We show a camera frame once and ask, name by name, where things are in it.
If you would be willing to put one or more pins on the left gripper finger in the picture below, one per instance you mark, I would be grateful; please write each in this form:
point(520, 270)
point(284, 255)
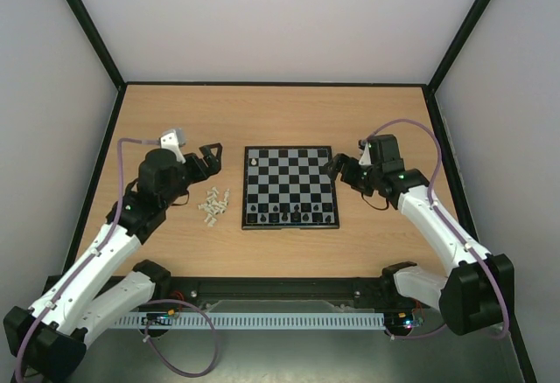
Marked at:
point(216, 148)
point(210, 160)

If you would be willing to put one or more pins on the black frame post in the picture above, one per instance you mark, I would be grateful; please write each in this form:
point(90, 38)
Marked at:
point(459, 40)
point(87, 24)

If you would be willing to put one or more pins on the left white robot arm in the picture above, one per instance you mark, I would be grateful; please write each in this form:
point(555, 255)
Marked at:
point(53, 335)

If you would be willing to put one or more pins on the black grey chessboard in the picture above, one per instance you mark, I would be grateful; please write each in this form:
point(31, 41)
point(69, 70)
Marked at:
point(288, 174)

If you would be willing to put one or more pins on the pile of white chess pieces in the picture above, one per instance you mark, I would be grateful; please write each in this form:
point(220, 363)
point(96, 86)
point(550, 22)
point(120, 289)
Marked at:
point(215, 204)

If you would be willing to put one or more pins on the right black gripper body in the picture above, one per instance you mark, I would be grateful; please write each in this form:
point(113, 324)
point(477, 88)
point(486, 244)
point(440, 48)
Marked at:
point(351, 173)

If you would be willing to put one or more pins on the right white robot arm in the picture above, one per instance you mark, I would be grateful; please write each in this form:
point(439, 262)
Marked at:
point(455, 248)

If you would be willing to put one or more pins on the black frame post left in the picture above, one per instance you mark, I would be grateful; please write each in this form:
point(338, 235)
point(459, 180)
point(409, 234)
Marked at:
point(87, 24)

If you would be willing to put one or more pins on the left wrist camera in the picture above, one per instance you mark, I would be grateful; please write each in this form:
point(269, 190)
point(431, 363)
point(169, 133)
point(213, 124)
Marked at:
point(173, 140)

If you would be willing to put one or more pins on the light blue cable duct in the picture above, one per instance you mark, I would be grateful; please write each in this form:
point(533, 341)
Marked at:
point(255, 321)

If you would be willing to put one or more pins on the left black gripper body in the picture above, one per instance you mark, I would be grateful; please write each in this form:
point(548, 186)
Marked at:
point(199, 174)

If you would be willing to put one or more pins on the black frame post right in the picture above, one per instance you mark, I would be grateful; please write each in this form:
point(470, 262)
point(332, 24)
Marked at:
point(459, 40)

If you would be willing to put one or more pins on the black aluminium rail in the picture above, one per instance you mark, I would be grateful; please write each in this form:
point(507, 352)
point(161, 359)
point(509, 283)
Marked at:
point(280, 289)

